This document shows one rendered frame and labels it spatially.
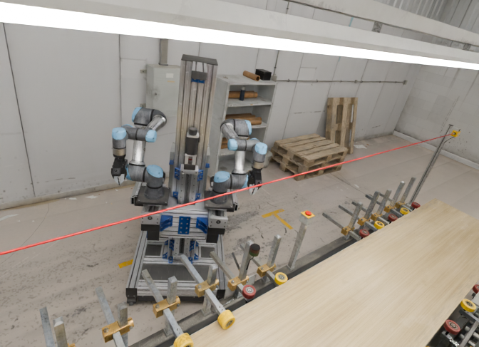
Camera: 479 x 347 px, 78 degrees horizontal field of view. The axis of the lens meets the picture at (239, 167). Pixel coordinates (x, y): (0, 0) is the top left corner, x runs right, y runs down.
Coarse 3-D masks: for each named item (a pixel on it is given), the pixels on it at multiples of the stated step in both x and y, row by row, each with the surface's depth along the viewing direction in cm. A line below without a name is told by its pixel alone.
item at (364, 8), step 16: (288, 0) 77; (304, 0) 73; (320, 0) 76; (336, 0) 79; (352, 0) 83; (368, 0) 87; (352, 16) 94; (368, 16) 90; (384, 16) 95; (400, 16) 100; (416, 16) 106; (416, 32) 124; (432, 32) 118; (448, 32) 127; (464, 32) 136; (464, 48) 155; (464, 320) 212
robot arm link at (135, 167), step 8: (136, 112) 211; (144, 112) 211; (152, 112) 212; (136, 120) 212; (144, 120) 212; (136, 144) 214; (144, 144) 217; (136, 152) 215; (144, 152) 218; (136, 160) 215; (128, 168) 215; (136, 168) 214; (144, 168) 217; (128, 176) 215; (136, 176) 215
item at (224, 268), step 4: (212, 252) 209; (212, 256) 207; (216, 256) 206; (216, 260) 204; (220, 260) 204; (220, 264) 200; (224, 264) 201; (220, 268) 201; (224, 268) 198; (224, 272) 198; (228, 272) 195; (228, 276) 195; (232, 276) 193; (240, 284) 188; (240, 288) 186; (240, 292) 186; (248, 300) 181
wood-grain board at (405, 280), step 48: (384, 240) 248; (432, 240) 259; (288, 288) 187; (336, 288) 193; (384, 288) 200; (432, 288) 208; (192, 336) 150; (240, 336) 154; (288, 336) 158; (336, 336) 163; (384, 336) 168; (432, 336) 173
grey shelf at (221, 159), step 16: (224, 80) 391; (240, 80) 408; (224, 96) 394; (272, 96) 447; (224, 112) 400; (240, 112) 475; (256, 112) 482; (256, 128) 489; (208, 144) 445; (224, 160) 501
